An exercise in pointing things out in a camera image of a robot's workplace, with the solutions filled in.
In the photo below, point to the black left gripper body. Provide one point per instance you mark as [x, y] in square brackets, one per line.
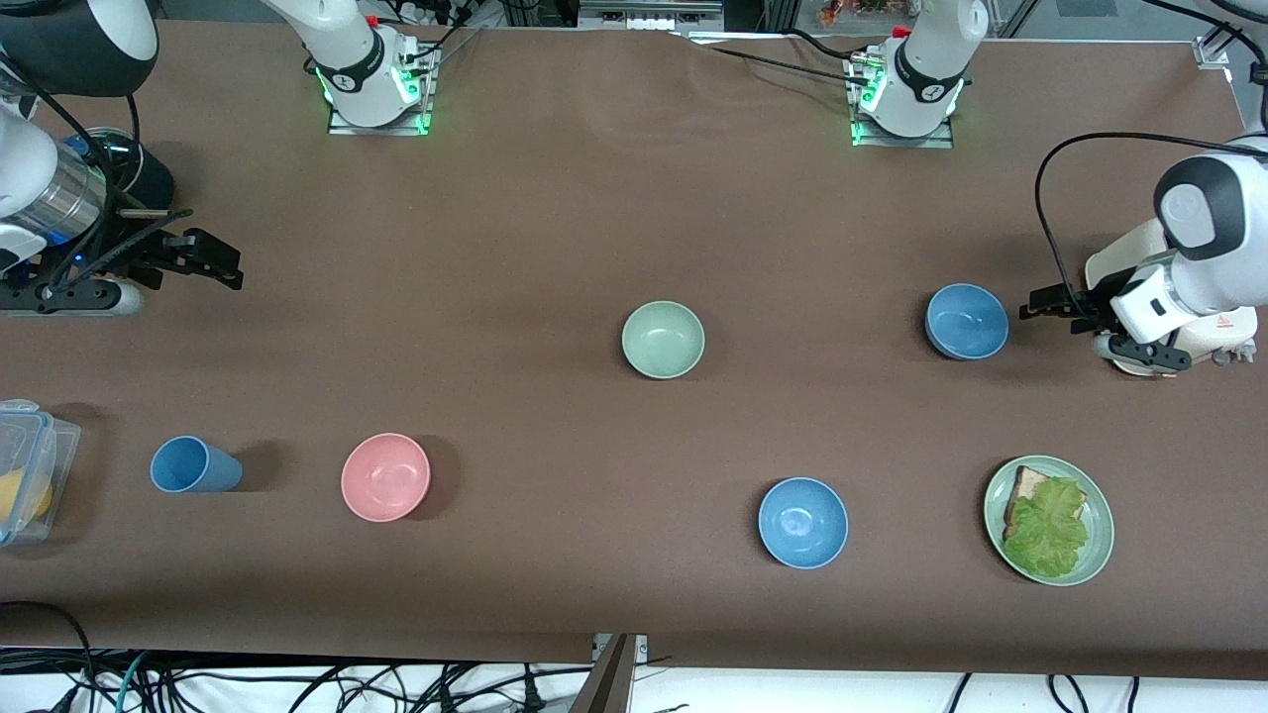
[1073, 301]

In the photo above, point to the blue bowl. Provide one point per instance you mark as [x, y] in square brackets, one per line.
[802, 522]
[966, 320]

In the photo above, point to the green bowl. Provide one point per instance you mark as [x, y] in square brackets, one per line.
[663, 339]

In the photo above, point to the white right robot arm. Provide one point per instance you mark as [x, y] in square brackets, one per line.
[347, 50]

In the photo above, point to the pink bowl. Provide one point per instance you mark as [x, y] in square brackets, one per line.
[384, 476]

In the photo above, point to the cream white toaster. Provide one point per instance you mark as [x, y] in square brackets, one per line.
[1129, 253]

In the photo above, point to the bread slice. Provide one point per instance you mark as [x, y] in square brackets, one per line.
[1025, 487]

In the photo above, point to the blue cup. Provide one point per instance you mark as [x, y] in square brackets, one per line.
[193, 465]

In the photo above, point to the clear plastic food container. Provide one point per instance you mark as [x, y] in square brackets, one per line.
[45, 446]

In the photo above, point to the green lettuce leaf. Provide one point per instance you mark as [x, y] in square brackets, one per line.
[1050, 530]

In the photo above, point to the green plate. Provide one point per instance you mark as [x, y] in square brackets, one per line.
[1098, 555]

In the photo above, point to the yellow food piece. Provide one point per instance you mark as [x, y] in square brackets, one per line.
[20, 495]

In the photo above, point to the aluminium corner profile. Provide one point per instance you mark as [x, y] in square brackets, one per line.
[1218, 50]

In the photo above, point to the brown table cover sheet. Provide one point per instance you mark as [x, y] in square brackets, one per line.
[594, 198]

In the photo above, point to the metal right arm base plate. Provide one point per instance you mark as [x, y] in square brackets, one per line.
[381, 127]

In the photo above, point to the metal table edge bracket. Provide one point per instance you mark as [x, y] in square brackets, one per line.
[619, 673]

